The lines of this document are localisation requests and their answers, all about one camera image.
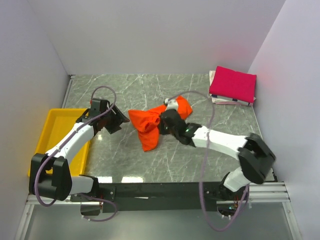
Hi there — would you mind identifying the aluminium frame rail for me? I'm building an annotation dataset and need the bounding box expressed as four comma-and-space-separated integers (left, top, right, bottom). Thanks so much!
26, 181, 292, 206

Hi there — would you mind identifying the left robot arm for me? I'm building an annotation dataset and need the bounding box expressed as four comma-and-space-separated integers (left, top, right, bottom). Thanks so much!
28, 98, 130, 201

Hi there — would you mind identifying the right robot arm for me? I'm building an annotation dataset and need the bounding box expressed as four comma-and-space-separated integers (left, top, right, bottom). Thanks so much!
160, 109, 276, 201

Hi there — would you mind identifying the black base beam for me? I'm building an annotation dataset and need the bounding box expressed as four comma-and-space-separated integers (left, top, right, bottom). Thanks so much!
69, 181, 250, 216

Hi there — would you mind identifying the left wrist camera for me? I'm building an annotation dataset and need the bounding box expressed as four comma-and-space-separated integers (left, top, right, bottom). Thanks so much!
90, 98, 110, 112

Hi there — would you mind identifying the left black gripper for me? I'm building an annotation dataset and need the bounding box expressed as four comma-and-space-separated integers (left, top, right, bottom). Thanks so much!
101, 103, 130, 134

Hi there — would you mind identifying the folded magenta t shirt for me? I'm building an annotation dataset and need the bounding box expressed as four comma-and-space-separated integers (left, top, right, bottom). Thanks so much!
208, 66, 257, 106

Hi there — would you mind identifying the orange t shirt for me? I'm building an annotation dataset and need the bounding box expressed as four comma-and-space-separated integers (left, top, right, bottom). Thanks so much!
128, 95, 193, 152

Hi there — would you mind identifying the yellow plastic tray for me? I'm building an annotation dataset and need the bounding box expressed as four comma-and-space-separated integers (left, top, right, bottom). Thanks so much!
35, 108, 91, 177

